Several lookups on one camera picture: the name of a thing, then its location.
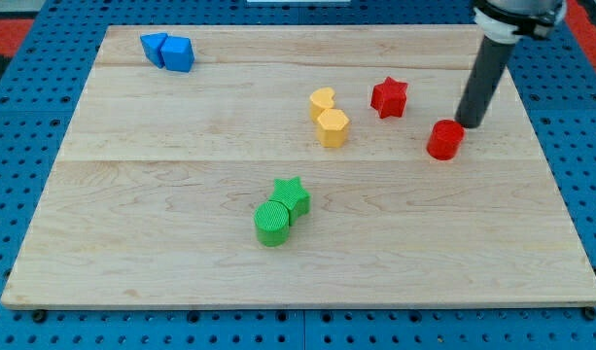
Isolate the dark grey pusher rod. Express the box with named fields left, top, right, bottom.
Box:
left=455, top=36, right=514, bottom=128

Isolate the red cylinder block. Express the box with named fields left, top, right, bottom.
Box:
left=426, top=120, right=465, bottom=160

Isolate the red star block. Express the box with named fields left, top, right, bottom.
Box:
left=370, top=77, right=408, bottom=119

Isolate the wooden board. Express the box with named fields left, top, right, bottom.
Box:
left=1, top=25, right=596, bottom=310

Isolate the yellow hexagon block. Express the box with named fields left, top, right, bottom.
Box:
left=316, top=109, right=350, bottom=148

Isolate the yellow heart block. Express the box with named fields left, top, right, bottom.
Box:
left=309, top=87, right=335, bottom=123

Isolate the green star block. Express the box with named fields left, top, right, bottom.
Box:
left=269, top=177, right=310, bottom=226

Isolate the green cylinder block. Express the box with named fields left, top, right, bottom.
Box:
left=254, top=201, right=290, bottom=247

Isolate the blue cube block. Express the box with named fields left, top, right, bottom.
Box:
left=160, top=36, right=194, bottom=72

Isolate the blue triangle block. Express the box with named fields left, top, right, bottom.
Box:
left=140, top=32, right=168, bottom=68

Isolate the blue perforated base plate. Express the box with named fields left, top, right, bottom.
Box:
left=0, top=0, right=596, bottom=349

